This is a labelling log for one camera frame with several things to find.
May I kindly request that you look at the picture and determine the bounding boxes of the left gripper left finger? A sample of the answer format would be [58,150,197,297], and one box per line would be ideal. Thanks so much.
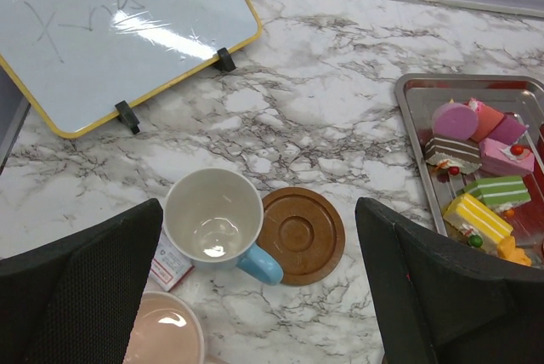
[1,198,163,363]

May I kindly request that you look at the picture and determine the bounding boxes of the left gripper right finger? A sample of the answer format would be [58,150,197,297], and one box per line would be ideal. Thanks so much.
[354,197,543,363]

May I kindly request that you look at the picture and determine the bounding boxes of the brown wooden coaster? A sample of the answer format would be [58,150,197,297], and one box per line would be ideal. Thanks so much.
[257,187,346,287]

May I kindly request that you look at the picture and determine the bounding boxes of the white mug blue handle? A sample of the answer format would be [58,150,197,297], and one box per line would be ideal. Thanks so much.
[163,168,284,286]

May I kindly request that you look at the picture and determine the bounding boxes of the purple round cake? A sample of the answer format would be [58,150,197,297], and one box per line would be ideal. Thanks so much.
[432,102,479,140]

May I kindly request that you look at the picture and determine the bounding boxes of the stainless steel tray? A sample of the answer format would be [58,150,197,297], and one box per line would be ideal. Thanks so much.
[394,74,543,253]

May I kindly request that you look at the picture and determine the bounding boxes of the small tea bag packet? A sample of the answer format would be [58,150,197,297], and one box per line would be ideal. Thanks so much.
[150,230,194,292]

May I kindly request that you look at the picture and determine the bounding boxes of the yellow layered cake slice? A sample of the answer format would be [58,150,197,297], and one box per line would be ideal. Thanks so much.
[442,193,513,253]

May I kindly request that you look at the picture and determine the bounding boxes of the orange fish-shaped pastry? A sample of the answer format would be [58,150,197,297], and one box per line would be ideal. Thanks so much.
[497,236,532,266]

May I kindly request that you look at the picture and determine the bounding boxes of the pink mug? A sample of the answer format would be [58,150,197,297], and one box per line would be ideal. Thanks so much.
[123,291,223,364]

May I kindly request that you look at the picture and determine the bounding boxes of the green layered cake slice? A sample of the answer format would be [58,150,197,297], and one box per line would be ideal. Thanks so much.
[462,175,531,213]

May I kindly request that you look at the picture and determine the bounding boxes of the brown layered cake slice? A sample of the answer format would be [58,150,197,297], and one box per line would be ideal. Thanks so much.
[422,134,482,174]

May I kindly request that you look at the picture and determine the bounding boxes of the pink cake with cherry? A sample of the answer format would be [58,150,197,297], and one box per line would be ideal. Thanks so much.
[479,138,535,177]

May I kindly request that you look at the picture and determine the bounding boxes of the orange-red cake block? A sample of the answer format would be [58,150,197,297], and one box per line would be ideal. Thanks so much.
[466,98,505,143]

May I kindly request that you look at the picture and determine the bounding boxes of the whiteboard with yellow frame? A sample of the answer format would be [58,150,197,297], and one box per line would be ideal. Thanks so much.
[1,0,262,139]

